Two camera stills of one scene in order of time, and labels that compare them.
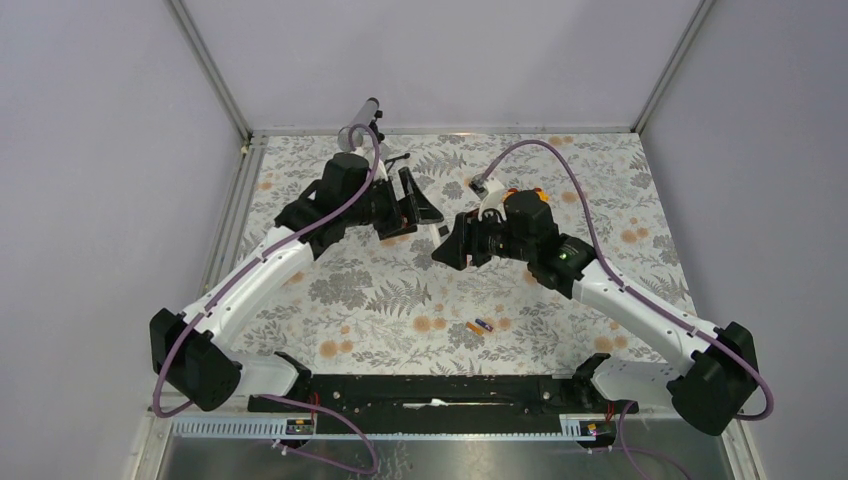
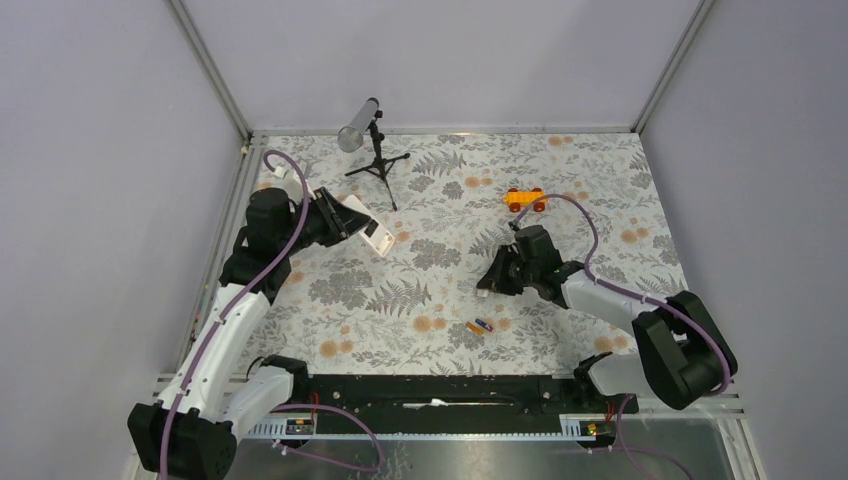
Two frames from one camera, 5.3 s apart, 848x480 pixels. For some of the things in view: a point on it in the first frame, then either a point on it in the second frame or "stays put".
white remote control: x=440 y=232 to x=379 y=240
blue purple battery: x=483 y=324 stays put
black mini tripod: x=380 y=137 stays put
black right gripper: x=465 y=240 to x=495 y=278
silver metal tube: x=364 y=117 stays put
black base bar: x=437 y=396 stays put
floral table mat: x=358 y=307 stays put
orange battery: x=474 y=328 stays put
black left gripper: x=404 y=215 to x=339 y=219
